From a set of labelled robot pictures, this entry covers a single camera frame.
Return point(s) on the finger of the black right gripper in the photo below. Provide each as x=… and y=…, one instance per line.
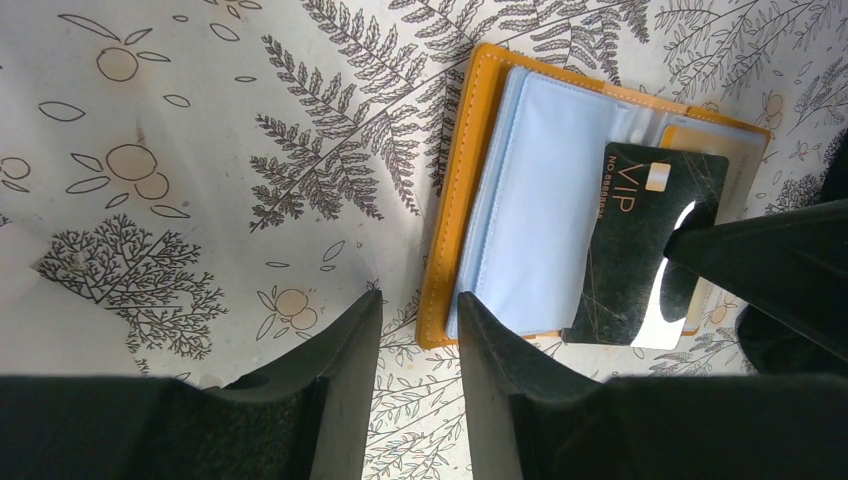
x=791, y=266

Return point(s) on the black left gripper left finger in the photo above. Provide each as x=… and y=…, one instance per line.
x=302, y=416

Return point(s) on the black cloth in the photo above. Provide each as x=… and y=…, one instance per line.
x=768, y=345

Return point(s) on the yellow credit card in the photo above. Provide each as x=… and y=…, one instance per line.
x=729, y=160

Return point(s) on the yellow leather card holder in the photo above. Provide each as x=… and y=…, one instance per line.
x=523, y=191

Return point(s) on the black credit card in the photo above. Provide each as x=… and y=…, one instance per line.
x=632, y=294

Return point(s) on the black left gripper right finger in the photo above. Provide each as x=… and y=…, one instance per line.
x=531, y=417

